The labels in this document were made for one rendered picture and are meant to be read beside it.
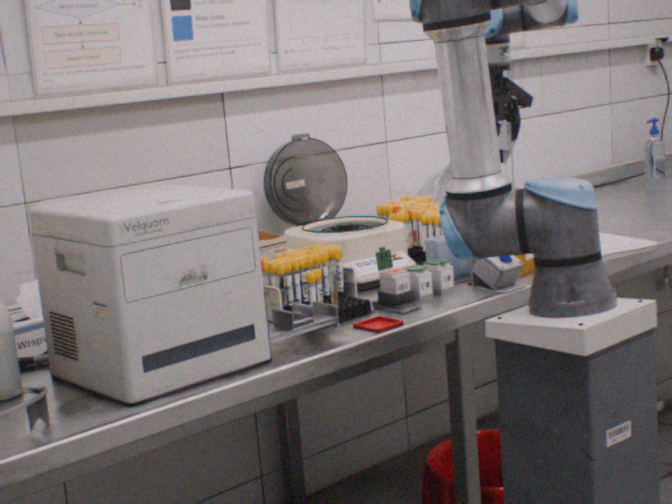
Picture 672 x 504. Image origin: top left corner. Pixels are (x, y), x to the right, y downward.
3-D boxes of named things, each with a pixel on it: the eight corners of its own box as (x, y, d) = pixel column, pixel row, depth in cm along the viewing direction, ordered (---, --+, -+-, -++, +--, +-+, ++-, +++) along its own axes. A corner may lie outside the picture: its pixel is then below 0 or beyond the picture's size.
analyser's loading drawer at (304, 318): (250, 354, 180) (247, 325, 179) (227, 348, 185) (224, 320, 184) (339, 326, 193) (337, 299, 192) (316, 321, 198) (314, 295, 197)
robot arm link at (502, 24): (517, -8, 207) (522, -7, 217) (460, 1, 210) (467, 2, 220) (521, 32, 208) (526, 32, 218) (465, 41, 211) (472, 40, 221)
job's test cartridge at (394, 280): (396, 305, 208) (394, 273, 207) (380, 301, 211) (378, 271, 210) (411, 300, 210) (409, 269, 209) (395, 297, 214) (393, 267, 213)
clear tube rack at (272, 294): (281, 324, 206) (278, 288, 205) (251, 317, 214) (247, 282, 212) (358, 301, 219) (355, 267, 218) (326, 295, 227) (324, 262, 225)
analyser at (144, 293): (130, 408, 164) (106, 217, 158) (48, 377, 184) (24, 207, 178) (284, 357, 183) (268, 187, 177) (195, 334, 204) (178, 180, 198)
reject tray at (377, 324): (378, 333, 194) (377, 329, 194) (353, 328, 199) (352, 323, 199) (404, 324, 198) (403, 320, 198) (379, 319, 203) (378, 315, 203)
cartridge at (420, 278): (419, 302, 214) (417, 270, 212) (403, 299, 217) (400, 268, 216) (433, 298, 216) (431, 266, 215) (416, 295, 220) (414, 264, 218)
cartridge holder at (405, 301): (402, 314, 206) (401, 296, 205) (372, 307, 213) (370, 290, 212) (422, 308, 209) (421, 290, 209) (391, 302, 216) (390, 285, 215)
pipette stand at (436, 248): (444, 287, 225) (441, 241, 223) (423, 282, 231) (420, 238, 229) (478, 278, 231) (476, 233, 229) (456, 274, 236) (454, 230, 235)
